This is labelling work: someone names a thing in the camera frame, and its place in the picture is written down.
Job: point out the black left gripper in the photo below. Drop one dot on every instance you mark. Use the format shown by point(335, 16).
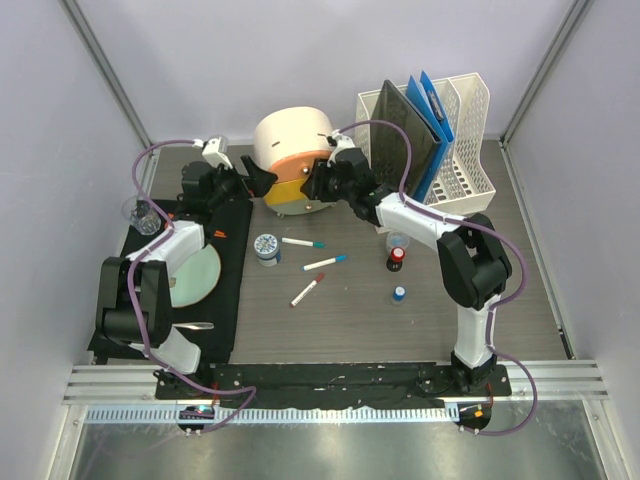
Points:
point(259, 181)

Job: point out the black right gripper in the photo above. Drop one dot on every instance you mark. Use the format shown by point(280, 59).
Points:
point(314, 187)

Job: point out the cream round drawer cabinet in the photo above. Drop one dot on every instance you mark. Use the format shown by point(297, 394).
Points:
point(286, 143)

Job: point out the blue plastic folder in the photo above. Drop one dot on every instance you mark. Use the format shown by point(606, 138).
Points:
point(423, 96)

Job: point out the cream perforated file organizer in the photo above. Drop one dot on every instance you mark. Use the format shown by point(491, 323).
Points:
point(461, 185)

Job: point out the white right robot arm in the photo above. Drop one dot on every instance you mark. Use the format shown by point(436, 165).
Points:
point(473, 263)

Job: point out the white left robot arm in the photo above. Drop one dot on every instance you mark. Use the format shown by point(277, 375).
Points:
point(134, 307)

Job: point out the black cloth mat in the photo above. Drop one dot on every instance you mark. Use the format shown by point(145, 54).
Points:
point(220, 307)

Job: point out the white marker green cap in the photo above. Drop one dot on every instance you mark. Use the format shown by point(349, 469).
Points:
point(300, 242)

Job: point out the blue white round tin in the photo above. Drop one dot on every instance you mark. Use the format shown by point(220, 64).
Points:
point(267, 249)

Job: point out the white marker blue cap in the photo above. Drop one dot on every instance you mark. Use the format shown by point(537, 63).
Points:
point(323, 263)

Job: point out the white marker red cap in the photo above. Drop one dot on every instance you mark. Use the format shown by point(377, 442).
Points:
point(296, 300)

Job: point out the clear jar with lid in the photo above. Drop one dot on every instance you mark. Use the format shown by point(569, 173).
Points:
point(396, 239)

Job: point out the red black stamp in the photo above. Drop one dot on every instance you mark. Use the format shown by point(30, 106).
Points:
point(395, 259)

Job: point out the pale green plate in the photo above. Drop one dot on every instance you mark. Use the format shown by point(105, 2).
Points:
point(197, 277)

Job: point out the clear glass cup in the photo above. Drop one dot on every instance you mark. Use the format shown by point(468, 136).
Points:
point(141, 216)

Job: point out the small blue cap bottle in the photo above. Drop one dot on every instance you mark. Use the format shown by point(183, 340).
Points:
point(399, 294)

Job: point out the metal spoon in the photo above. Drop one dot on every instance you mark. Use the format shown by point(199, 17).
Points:
point(195, 326)

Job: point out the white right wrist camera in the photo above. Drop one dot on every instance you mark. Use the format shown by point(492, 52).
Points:
point(338, 141)

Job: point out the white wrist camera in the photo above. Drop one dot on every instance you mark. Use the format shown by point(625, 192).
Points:
point(214, 151)
point(338, 141)

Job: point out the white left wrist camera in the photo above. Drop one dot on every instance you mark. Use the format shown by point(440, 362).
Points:
point(214, 151)

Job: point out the black mounting rail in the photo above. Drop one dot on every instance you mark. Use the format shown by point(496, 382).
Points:
point(339, 386)

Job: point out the white slotted cable duct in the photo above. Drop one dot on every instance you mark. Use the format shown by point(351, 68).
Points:
point(189, 414)

